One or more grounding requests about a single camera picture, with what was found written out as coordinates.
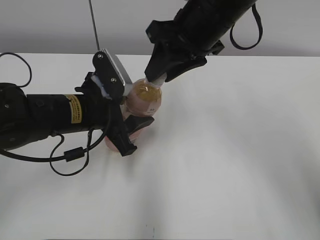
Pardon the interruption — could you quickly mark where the pink label tea bottle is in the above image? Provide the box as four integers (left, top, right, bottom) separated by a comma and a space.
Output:
104, 73, 168, 153

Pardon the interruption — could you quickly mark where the white bottle cap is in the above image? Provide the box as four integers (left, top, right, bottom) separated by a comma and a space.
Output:
144, 73, 167, 89

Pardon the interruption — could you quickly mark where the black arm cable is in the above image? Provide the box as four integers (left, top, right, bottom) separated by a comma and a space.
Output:
0, 52, 111, 177
229, 4, 264, 50

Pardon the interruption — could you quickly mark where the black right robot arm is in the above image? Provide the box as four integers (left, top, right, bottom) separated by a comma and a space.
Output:
144, 0, 263, 83

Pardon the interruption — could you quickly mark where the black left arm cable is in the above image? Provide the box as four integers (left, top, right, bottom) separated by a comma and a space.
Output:
0, 52, 111, 177

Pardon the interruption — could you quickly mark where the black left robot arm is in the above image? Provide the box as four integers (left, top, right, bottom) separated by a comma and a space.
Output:
0, 72, 154, 156

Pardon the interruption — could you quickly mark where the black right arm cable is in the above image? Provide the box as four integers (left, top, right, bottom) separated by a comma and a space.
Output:
229, 4, 264, 50

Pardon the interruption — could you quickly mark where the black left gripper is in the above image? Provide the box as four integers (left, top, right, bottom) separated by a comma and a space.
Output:
75, 72, 155, 157

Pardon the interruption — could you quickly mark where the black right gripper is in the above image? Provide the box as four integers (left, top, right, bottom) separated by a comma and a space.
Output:
144, 19, 224, 83

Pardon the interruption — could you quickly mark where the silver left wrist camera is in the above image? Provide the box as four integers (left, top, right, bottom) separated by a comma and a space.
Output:
90, 48, 133, 100

